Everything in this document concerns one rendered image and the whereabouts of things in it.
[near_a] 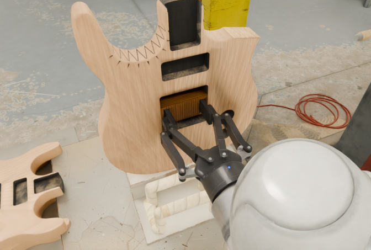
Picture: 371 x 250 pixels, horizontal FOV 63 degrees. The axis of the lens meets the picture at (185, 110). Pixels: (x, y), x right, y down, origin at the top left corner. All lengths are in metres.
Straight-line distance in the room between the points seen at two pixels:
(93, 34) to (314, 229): 0.37
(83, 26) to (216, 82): 0.27
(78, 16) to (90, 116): 2.23
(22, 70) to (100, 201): 2.56
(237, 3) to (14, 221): 1.58
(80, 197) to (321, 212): 0.90
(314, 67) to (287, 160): 3.12
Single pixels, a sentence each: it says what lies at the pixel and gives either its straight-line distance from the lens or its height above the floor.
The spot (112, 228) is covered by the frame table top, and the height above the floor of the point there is 0.93.
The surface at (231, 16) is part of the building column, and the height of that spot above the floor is 0.92.
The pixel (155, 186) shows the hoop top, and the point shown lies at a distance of 0.88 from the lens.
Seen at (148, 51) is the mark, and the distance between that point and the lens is 0.52.
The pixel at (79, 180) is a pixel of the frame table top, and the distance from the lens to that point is 1.09.
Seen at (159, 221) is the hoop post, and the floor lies 1.02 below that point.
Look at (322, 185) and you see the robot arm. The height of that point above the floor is 1.61.
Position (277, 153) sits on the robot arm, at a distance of 0.24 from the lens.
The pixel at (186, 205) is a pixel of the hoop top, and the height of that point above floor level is 1.05.
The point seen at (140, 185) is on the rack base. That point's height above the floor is 1.01.
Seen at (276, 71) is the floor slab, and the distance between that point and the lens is 3.15.
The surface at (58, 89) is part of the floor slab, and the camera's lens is 3.03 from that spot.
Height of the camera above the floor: 1.79
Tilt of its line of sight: 44 degrees down
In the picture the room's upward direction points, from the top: straight up
